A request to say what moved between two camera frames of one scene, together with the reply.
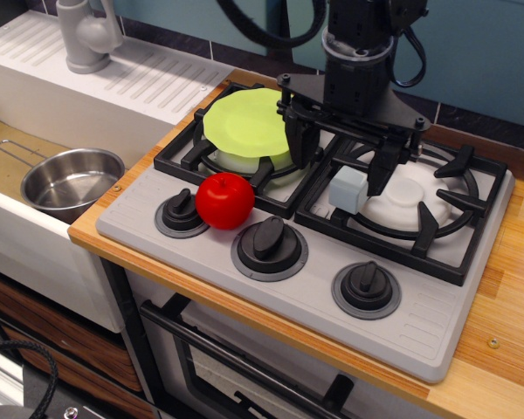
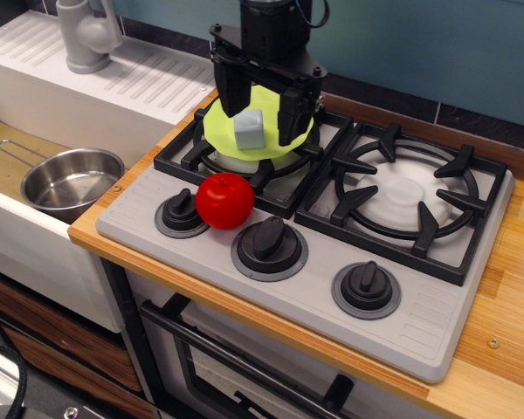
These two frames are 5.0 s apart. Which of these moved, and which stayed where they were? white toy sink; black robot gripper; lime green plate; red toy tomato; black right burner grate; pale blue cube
Moved: pale blue cube; black robot gripper
Stayed: black right burner grate; red toy tomato; lime green plate; white toy sink
